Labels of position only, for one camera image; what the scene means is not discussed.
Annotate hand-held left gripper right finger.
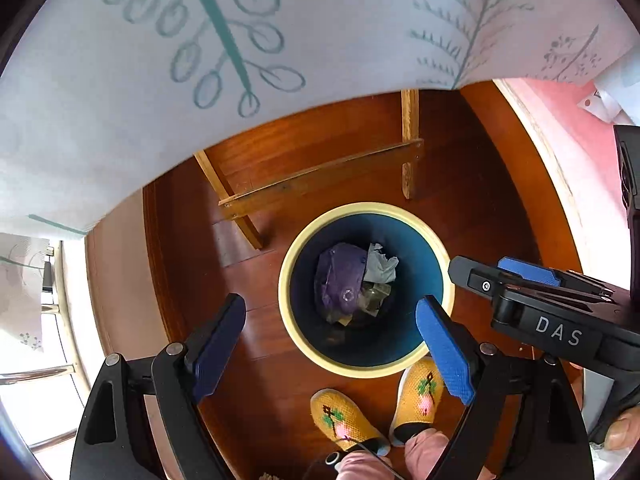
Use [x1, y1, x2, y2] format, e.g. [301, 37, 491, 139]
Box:
[415, 295, 596, 480]

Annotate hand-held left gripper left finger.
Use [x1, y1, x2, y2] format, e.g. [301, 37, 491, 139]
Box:
[70, 292, 247, 480]

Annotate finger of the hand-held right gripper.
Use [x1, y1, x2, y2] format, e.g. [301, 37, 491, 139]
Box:
[447, 255, 507, 307]
[497, 255, 615, 301]

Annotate round cream rimmed trash bin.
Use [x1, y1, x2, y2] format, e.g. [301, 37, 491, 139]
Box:
[278, 202, 456, 380]

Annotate white paper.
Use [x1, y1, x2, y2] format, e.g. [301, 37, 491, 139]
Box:
[362, 242, 400, 285]

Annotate purple plastic bag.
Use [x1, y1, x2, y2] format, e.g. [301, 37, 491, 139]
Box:
[314, 242, 368, 311]

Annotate person's right hand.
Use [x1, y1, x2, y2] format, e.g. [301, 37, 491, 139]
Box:
[604, 400, 640, 451]

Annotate yellow knitted slipper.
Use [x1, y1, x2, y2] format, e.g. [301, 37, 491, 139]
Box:
[389, 356, 446, 447]
[310, 387, 392, 456]

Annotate person's pink pants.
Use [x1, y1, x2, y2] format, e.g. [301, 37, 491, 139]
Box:
[336, 427, 496, 480]

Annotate pink bed sheet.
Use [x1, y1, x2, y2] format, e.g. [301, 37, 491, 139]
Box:
[500, 78, 640, 311]

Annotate window with dark grille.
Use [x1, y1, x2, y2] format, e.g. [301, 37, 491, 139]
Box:
[0, 240, 88, 461]

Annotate leaf printed tablecloth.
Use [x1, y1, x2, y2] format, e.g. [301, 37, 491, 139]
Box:
[0, 0, 636, 356]

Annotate wooden bed frame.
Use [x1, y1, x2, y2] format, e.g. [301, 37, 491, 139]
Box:
[460, 80, 588, 281]

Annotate wooden table frame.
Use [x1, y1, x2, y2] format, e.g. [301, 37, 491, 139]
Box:
[194, 89, 425, 251]

